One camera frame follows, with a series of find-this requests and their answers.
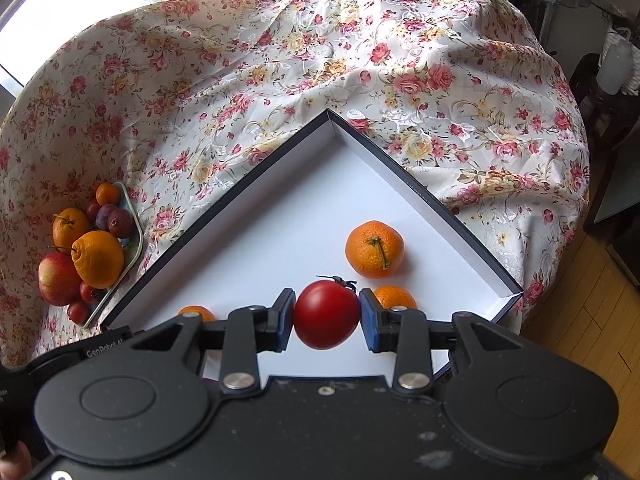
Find floral tablecloth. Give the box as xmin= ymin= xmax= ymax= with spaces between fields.
xmin=0 ymin=0 xmax=591 ymax=371

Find red apple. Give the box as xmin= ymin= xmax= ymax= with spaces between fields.
xmin=39 ymin=252 xmax=82 ymax=307

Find round orange with stem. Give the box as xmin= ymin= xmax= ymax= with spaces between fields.
xmin=52 ymin=207 xmax=91 ymax=254

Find knobbed orange with stem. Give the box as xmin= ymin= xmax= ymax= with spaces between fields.
xmin=71 ymin=230 xmax=125 ymax=283

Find pale green tray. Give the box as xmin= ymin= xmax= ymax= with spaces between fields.
xmin=82 ymin=181 xmax=144 ymax=328

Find black box with white inside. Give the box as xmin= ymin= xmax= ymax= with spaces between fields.
xmin=100 ymin=108 xmax=525 ymax=381

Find dark wooden chair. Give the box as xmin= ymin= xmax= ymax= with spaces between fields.
xmin=570 ymin=52 xmax=640 ymax=161

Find person's left hand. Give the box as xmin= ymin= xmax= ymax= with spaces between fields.
xmin=0 ymin=441 xmax=33 ymax=480

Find dark low table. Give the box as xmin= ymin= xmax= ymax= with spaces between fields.
xmin=582 ymin=160 xmax=640 ymax=276

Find white plastic jug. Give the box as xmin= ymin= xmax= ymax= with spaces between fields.
xmin=596 ymin=27 xmax=640 ymax=96

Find mandarin orange with stem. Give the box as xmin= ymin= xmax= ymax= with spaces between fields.
xmin=345 ymin=220 xmax=405 ymax=279

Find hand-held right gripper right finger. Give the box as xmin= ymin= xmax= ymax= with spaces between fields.
xmin=359 ymin=288 xmax=531 ymax=396

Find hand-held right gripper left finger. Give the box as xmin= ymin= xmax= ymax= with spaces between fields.
xmin=130 ymin=288 xmax=296 ymax=396

